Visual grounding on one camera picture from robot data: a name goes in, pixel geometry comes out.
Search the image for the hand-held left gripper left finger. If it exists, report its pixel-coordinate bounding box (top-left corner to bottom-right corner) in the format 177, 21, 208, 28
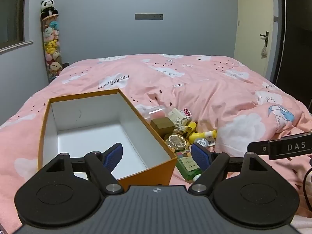
45, 143, 123, 194

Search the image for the green glass bottle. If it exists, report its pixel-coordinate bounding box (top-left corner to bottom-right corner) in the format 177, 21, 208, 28
176, 150, 203, 182

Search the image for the dark wardrobe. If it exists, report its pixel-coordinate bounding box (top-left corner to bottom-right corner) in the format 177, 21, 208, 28
268, 0, 312, 113

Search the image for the tall column of plush toys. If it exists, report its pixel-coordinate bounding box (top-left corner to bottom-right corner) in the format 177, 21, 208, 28
40, 15, 63, 83

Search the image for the clear plastic container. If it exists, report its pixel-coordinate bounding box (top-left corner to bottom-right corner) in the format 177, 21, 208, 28
144, 105, 168, 121

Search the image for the dark door handle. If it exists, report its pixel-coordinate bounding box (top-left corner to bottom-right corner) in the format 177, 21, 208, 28
260, 31, 270, 47

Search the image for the yellow plug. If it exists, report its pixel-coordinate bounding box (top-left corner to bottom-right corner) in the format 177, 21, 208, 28
184, 122, 197, 137

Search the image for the black cable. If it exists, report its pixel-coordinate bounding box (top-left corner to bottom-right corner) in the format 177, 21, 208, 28
303, 168, 312, 211

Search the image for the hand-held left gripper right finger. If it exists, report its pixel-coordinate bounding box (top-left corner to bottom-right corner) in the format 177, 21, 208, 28
188, 143, 269, 195

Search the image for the white patterned box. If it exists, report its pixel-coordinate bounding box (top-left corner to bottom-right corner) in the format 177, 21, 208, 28
168, 108, 189, 125

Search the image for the orange cardboard box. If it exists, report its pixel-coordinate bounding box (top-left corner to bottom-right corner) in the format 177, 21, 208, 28
38, 88, 177, 190

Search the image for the window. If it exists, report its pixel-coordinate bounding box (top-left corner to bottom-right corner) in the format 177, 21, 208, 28
0, 0, 33, 53

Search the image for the yellow bottle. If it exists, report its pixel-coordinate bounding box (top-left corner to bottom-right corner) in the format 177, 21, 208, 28
189, 130, 217, 143

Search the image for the panda plush toy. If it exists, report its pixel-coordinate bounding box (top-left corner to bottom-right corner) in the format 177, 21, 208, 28
40, 0, 59, 20

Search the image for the cream door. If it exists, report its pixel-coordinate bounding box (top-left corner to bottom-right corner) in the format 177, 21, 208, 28
233, 0, 281, 82

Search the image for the grey wall plate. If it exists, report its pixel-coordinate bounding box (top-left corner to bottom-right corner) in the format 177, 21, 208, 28
135, 13, 163, 20

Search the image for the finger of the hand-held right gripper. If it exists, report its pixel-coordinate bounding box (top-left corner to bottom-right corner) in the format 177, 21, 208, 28
247, 132, 312, 160

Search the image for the round gold tin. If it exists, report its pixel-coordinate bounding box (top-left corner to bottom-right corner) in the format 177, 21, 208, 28
165, 134, 191, 150

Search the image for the pink cloud-print blanket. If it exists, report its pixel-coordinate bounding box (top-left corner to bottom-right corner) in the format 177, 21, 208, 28
0, 54, 312, 234

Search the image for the olive small box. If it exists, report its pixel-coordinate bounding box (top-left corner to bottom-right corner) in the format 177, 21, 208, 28
150, 117, 176, 138

